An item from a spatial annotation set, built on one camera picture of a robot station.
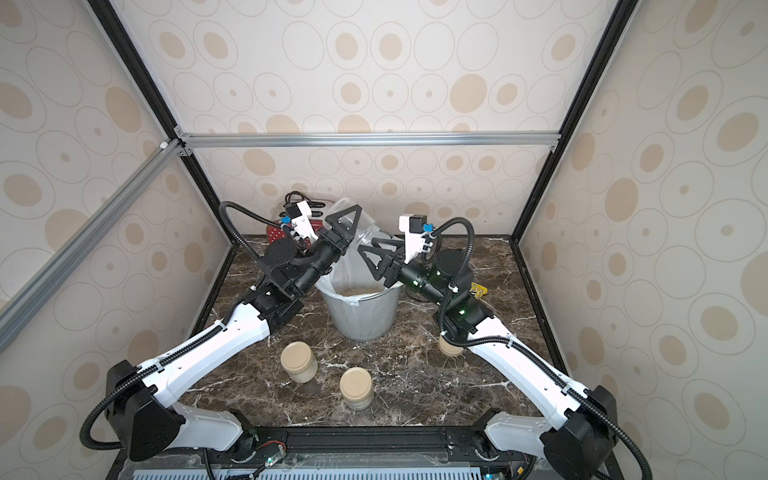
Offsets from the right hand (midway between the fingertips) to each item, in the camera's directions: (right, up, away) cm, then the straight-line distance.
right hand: (378, 243), depth 62 cm
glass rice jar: (-21, -29, +14) cm, 39 cm away
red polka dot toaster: (-36, +6, +37) cm, 52 cm away
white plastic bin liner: (-9, -9, +36) cm, 39 cm away
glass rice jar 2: (-6, -34, +11) cm, 36 cm away
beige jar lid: (+20, -29, +26) cm, 44 cm away
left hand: (-2, +6, -2) cm, 6 cm away
